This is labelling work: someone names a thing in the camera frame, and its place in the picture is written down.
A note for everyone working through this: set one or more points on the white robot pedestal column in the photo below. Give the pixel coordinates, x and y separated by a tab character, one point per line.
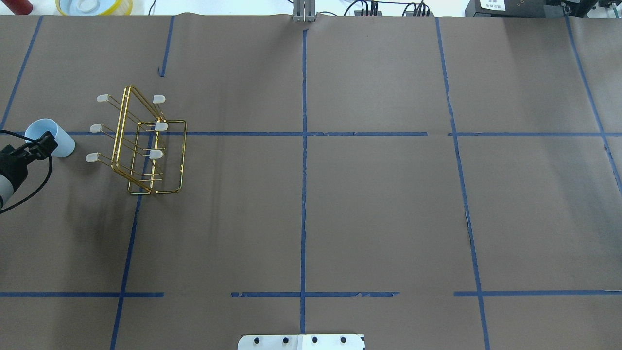
302	342

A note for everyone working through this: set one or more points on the yellow rimmed bowl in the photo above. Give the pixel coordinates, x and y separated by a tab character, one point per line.
94	7

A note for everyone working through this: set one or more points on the gold wire cup holder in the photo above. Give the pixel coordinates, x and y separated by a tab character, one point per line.
148	148

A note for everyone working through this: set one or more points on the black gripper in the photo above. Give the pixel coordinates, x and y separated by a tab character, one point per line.
13	166

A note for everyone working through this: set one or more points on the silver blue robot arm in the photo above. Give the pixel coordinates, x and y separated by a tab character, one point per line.
7	189

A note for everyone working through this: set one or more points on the aluminium frame post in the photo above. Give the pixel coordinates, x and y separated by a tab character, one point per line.
304	11

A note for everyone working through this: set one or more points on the red cylinder bottle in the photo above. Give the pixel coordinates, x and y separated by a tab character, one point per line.
19	7

